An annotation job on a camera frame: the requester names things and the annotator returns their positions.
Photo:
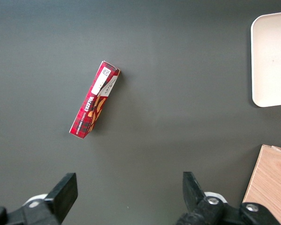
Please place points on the red tartan shortbread cookie box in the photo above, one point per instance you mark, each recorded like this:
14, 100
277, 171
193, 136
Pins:
93, 103

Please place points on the wooden two-drawer cabinet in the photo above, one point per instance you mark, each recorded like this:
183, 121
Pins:
271, 182

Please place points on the cream rectangular plastic tray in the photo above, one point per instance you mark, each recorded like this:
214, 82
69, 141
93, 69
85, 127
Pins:
271, 58

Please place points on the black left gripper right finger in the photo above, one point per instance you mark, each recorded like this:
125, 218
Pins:
194, 194

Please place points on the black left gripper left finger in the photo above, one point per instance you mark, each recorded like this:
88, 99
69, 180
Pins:
61, 197

